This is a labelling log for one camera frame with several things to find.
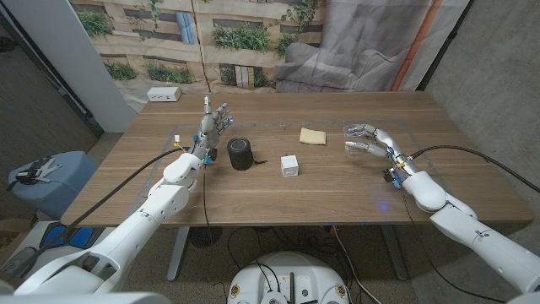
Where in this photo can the white column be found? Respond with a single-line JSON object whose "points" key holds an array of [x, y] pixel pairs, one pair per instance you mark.
{"points": [[63, 50]]}

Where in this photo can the blue black floor pad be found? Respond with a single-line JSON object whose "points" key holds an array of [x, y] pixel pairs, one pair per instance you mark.
{"points": [[80, 237]]}

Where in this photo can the clear glass beaker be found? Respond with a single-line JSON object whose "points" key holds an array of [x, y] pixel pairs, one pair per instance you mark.
{"points": [[356, 154]]}

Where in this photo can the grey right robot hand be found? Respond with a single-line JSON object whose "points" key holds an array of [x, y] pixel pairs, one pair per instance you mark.
{"points": [[386, 145]]}

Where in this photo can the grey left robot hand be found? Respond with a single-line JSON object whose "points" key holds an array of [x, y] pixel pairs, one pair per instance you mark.
{"points": [[208, 131]]}

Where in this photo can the blue padded stool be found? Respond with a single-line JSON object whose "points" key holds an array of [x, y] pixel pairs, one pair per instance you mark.
{"points": [[63, 181]]}

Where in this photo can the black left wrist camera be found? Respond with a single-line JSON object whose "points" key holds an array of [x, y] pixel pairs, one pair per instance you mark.
{"points": [[213, 154]]}

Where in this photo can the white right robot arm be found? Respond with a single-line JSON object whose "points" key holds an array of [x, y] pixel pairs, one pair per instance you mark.
{"points": [[426, 192]]}

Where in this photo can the white table leg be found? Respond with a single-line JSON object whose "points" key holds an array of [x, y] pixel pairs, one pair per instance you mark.
{"points": [[394, 253], [178, 253]]}

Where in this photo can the printed fabric backdrop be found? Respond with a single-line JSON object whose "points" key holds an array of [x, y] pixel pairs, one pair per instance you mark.
{"points": [[337, 42]]}

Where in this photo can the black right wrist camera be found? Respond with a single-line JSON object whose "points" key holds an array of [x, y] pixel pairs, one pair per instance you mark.
{"points": [[391, 177]]}

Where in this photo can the small white box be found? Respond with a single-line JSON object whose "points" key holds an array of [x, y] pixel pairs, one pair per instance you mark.
{"points": [[289, 166]]}

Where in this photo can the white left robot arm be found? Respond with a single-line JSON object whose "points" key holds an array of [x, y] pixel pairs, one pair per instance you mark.
{"points": [[139, 224]]}

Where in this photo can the black cylindrical speaker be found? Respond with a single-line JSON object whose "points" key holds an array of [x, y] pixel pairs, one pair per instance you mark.
{"points": [[239, 156]]}

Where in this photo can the black round mesh bin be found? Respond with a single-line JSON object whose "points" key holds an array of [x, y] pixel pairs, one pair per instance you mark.
{"points": [[205, 236]]}

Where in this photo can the yellow sponge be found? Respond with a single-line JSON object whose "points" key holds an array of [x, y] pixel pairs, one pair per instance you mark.
{"points": [[312, 136]]}

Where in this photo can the white robot torso base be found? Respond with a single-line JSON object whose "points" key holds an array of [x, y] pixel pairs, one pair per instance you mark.
{"points": [[291, 270]]}

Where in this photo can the white power strip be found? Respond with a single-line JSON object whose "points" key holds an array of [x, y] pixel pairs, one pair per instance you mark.
{"points": [[163, 93]]}

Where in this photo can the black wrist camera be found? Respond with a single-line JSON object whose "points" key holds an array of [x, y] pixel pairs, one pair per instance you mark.
{"points": [[391, 177], [213, 154]]}

